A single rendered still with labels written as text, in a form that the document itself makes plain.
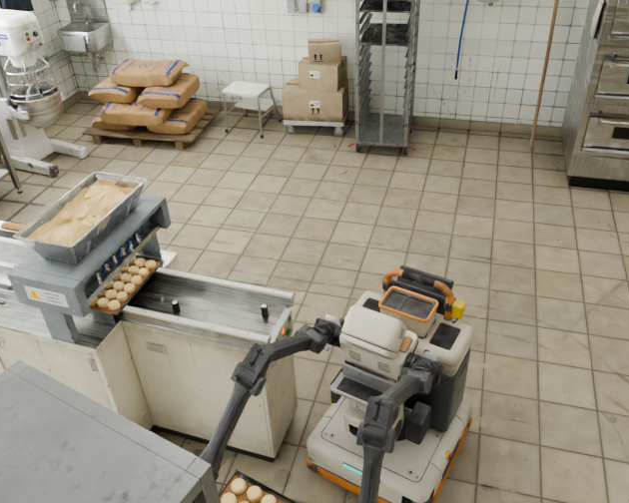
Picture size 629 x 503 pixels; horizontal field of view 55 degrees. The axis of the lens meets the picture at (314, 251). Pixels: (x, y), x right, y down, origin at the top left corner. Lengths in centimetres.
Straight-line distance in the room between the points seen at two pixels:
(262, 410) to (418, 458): 74
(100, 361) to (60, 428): 167
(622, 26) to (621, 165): 112
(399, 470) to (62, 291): 163
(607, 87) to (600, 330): 194
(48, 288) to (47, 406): 147
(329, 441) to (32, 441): 196
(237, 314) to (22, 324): 97
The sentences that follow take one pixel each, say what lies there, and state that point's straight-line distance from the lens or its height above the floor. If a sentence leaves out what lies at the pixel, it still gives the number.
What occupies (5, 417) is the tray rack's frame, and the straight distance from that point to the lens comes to 123.
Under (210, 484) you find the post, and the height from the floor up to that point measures 178.
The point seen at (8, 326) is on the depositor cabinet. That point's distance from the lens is 305.
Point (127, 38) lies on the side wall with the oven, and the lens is 718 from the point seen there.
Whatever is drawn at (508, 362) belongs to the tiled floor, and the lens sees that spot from 376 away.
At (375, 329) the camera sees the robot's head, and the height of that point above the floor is 112.
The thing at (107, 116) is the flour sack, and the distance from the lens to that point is 633.
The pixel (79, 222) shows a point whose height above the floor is 127.
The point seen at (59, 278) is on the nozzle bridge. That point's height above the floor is 118.
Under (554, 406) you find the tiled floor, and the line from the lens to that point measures 361.
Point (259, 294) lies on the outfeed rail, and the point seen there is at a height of 87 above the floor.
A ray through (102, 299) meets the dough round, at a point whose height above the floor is 92.
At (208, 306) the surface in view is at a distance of 281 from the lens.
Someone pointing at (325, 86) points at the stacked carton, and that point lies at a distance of 598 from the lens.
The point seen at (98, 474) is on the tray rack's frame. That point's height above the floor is 182.
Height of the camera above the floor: 267
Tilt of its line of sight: 36 degrees down
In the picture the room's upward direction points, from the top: 3 degrees counter-clockwise
